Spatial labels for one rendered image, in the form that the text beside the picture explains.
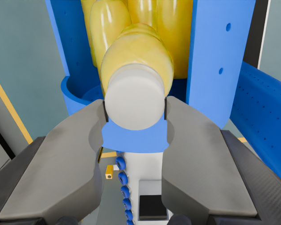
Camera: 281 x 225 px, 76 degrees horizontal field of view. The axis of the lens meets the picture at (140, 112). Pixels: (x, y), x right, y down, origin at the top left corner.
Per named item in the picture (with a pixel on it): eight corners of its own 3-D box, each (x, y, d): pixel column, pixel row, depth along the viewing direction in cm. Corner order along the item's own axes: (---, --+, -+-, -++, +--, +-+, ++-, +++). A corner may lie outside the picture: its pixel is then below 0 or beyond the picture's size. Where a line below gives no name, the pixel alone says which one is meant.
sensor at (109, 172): (108, 169, 72) (106, 179, 67) (107, 164, 70) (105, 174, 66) (127, 168, 71) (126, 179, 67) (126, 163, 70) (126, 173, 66)
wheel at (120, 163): (121, 173, 60) (127, 170, 61) (120, 163, 57) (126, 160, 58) (115, 165, 63) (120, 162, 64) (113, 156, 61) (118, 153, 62)
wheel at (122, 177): (124, 188, 63) (129, 185, 64) (122, 179, 61) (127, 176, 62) (117, 180, 67) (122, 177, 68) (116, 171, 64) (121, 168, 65)
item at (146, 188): (138, 184, 71) (138, 225, 58) (138, 177, 69) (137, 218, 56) (164, 183, 71) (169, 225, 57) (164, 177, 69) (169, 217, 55)
